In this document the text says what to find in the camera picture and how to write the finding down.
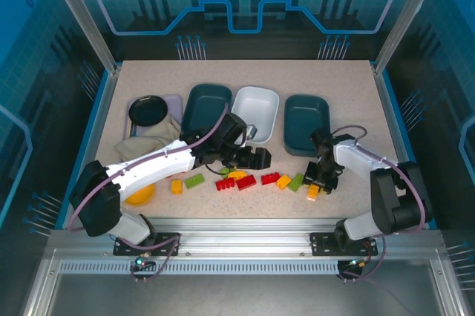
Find white bin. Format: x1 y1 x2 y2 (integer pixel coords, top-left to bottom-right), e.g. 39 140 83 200
230 86 281 147

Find dark teal bin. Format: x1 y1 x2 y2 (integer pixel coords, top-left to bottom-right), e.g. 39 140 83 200
180 83 234 139
283 93 331 157

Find red lego brick studs sideways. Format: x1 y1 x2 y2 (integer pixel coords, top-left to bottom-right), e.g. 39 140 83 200
215 177 237 191

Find lavender tray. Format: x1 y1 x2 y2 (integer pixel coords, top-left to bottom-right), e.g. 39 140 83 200
127 93 183 139

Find blue table edge strip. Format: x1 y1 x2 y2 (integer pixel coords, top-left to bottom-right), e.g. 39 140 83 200
55 70 112 228
381 70 428 228

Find beige cloth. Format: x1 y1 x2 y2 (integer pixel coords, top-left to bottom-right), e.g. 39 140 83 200
114 113 183 163

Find black round plate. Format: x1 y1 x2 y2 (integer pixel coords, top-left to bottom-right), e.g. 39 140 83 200
128 95 168 127

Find yellow bowl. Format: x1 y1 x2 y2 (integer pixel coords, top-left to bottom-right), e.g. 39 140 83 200
125 182 157 207

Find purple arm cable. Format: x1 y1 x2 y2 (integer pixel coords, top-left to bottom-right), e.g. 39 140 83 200
332 125 428 235
68 102 230 235

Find aluminium rail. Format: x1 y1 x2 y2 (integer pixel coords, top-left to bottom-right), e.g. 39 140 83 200
47 215 446 260

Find cable connector with LED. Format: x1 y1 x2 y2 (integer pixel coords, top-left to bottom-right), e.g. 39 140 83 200
134 254 156 271
347 256 372 271

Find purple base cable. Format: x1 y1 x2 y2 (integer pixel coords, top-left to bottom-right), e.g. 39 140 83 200
109 233 182 284
336 236 387 284

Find slotted cable duct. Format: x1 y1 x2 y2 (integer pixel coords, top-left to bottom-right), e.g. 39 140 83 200
59 260 341 275

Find aluminium frame post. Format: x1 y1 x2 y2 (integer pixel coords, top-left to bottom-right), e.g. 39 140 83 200
373 0 442 76
40 0 122 76

